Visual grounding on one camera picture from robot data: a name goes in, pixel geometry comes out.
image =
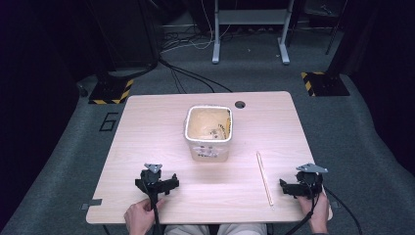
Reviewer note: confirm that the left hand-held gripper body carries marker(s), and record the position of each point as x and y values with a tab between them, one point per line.
151	178

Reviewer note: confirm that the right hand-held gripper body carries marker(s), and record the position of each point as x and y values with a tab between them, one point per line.
309	184

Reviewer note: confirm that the wooden chopstick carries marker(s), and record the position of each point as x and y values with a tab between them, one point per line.
265	181

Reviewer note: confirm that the white plastic bin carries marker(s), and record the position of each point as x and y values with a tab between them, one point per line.
205	124

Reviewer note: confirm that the person's right hand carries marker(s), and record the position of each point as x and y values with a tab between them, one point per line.
319	212

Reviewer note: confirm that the person's left hand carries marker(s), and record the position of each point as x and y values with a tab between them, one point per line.
138	217

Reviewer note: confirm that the person's light trousers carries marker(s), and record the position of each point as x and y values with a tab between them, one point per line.
186	230

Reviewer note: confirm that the grey tape strip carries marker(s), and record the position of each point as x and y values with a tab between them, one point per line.
92	203

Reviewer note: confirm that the black tape floor mark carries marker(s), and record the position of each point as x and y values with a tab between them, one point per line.
109	122

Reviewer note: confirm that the black stand pole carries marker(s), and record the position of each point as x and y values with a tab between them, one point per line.
337	42

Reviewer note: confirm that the black yellow striped base plate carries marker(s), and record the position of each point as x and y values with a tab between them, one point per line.
109	93
326	84

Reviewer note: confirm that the white metal desk frame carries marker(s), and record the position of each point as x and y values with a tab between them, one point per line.
251	16

